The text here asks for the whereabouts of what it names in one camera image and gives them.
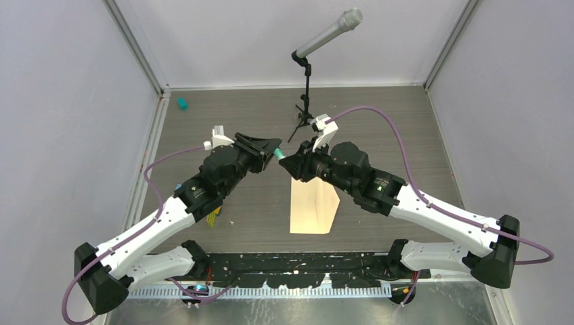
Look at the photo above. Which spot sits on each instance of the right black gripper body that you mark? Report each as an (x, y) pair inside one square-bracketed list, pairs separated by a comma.
[(313, 164)]

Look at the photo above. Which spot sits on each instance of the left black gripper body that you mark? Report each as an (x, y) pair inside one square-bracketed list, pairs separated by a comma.
[(256, 156)]

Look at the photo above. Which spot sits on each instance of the green white glue stick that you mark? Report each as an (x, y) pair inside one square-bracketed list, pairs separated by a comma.
[(279, 154)]

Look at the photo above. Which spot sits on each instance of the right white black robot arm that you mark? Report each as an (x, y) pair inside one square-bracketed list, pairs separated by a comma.
[(480, 246)]

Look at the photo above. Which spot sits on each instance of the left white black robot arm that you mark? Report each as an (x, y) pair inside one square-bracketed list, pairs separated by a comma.
[(108, 272)]

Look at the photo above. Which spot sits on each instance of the black tripod microphone stand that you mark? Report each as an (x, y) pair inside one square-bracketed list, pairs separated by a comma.
[(305, 117)]

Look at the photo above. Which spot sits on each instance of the yellow-green lattice piece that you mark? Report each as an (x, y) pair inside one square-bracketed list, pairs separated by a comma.
[(210, 219)]

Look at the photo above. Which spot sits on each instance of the teal small block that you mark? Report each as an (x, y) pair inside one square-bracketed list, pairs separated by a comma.
[(182, 104)]

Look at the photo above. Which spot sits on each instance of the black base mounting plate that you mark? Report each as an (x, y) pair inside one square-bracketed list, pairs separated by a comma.
[(297, 270)]

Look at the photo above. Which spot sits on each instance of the silver microphone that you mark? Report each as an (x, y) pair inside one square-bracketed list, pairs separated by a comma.
[(348, 21)]

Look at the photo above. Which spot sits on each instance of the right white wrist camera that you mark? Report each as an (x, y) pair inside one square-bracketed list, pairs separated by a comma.
[(325, 128)]

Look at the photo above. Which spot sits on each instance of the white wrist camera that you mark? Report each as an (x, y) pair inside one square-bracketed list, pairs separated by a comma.
[(218, 138), (325, 128)]

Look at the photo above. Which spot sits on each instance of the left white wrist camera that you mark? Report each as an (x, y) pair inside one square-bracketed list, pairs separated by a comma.
[(218, 138)]

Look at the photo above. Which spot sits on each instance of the white slotted cable duct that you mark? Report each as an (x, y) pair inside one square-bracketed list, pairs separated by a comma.
[(323, 291)]

